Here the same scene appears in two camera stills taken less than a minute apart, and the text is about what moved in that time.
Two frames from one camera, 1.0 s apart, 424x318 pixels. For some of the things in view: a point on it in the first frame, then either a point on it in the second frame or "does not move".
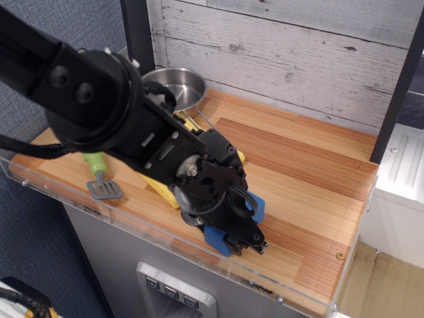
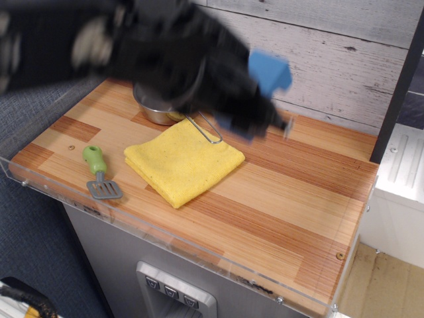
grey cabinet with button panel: (142, 275) does not move
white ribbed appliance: (393, 219) does not move
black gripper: (230, 211) → (218, 81)
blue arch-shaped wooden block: (214, 238) → (271, 73)
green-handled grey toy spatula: (101, 189) does not move
